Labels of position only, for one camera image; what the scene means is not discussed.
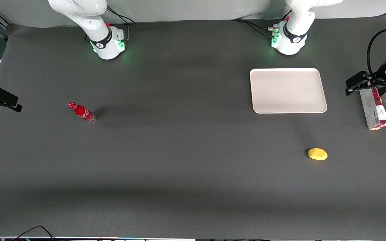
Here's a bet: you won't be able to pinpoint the red cookie box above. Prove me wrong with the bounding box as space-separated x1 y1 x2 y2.
359 87 386 131

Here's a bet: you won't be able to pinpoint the beige plastic tray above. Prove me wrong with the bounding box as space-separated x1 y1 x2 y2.
249 68 328 114

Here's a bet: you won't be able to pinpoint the red cola bottle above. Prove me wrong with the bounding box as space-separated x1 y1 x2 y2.
68 101 97 124

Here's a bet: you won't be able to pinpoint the yellow lemon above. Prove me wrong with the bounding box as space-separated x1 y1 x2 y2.
307 148 328 161

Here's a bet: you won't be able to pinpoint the grey backdrop cloth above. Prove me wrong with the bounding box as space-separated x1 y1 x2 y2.
0 0 386 28

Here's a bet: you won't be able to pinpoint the black left arm base cables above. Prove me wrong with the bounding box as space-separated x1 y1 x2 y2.
232 10 292 38

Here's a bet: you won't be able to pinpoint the black arm base cables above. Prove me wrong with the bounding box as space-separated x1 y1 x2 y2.
232 10 292 38
85 6 136 43

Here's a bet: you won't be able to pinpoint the black cable at table edge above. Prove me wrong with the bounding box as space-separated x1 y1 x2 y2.
12 225 57 241

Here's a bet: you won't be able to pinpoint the black right arm base cables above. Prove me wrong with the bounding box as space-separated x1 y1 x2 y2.
85 6 136 43

